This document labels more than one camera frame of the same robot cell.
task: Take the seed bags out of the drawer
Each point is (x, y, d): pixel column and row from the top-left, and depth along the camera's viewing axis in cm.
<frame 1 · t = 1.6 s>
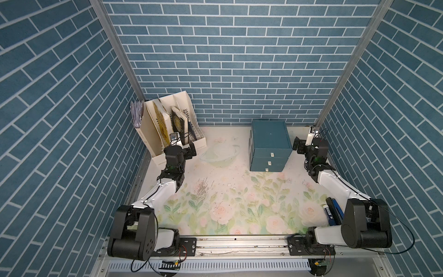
left hand: (187, 142, 86), fingers open
right hand: (308, 138, 87), fingers open
teal plastic drawer cabinet: (267, 148, 83), point 23 cm above the table
cream file organizer: (171, 119, 110), point 14 cm above the table
yellow cover book: (163, 120, 93), point 25 cm above the table
dark sunflower cover book: (181, 124, 102), point 17 cm above the table
purple paper stack: (136, 110, 88), point 31 cm above the table
white blue glue stick: (325, 209, 85), point 2 cm above the table

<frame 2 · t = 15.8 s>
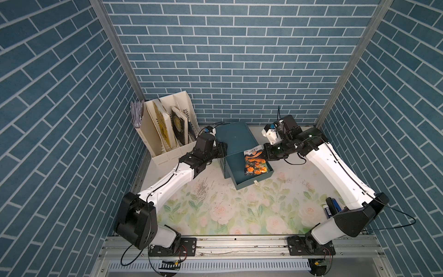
left hand: (228, 146, 83), fingers open
right hand: (262, 156, 73), fingers closed
teal plastic drawer cabinet: (239, 138, 89), point 22 cm above the table
orange flower seed bag: (255, 163, 72), point 27 cm above the table
the other named things where they were.

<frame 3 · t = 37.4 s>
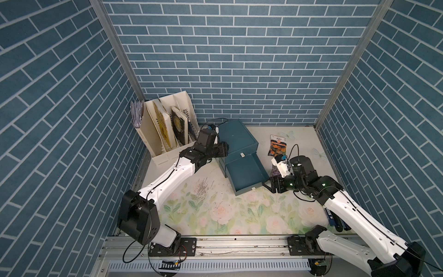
left hand: (229, 147, 82), fingers open
right hand: (269, 182, 75), fingers open
orange flower seed bag: (278, 145, 113), on the table
the other named things where they were.

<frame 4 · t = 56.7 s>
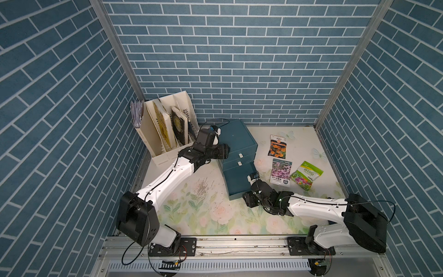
left hand: (229, 150, 82), fingers open
right hand: (246, 196, 84), fingers open
green zinnia seed bag: (304, 176, 98), on the table
